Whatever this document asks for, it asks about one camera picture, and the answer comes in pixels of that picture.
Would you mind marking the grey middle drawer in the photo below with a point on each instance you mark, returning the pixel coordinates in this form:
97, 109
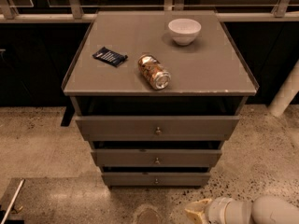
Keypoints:
156, 157

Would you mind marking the white post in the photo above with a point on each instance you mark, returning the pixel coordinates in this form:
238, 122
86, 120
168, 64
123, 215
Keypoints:
286, 93

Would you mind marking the metal bar on floor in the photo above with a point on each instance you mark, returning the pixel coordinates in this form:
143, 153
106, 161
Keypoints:
13, 200

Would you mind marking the grey drawer cabinet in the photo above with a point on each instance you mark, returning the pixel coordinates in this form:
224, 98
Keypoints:
156, 94

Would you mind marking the metal window railing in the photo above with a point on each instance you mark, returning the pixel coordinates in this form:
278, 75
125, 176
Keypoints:
85, 10

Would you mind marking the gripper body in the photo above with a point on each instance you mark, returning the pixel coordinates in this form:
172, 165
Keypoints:
219, 211

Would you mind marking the grey bottom drawer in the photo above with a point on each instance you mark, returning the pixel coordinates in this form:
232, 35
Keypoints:
155, 179

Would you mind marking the grey top drawer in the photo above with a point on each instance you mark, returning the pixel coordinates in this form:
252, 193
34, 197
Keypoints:
156, 128

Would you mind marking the grey drawer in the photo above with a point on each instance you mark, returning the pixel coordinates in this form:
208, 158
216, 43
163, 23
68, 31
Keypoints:
156, 128
156, 157
155, 179

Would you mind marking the dark blue snack packet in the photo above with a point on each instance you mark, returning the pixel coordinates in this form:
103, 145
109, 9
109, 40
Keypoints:
110, 57

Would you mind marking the orange soda can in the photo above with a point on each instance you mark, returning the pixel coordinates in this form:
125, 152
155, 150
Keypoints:
152, 70

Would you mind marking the white ceramic bowl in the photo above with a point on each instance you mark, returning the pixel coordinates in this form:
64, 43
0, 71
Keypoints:
184, 31

